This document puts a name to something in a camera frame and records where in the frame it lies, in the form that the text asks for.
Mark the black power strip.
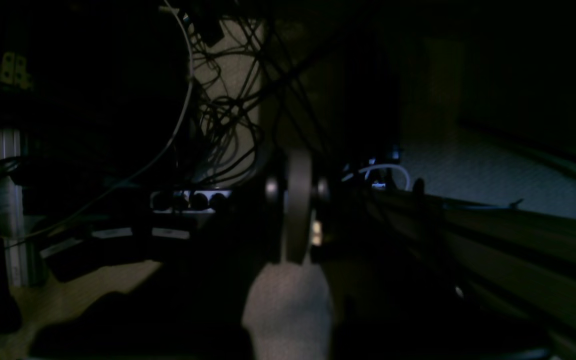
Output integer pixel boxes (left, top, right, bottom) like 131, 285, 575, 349
150, 188, 232, 215

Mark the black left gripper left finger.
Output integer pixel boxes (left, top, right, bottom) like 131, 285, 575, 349
33, 151, 298, 358

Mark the aluminium frame post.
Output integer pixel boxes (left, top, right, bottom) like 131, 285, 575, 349
0, 129, 32, 288

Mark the white cable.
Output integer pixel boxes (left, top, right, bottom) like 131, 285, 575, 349
18, 0, 195, 236

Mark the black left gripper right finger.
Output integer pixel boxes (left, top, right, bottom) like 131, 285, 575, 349
293, 150, 553, 358

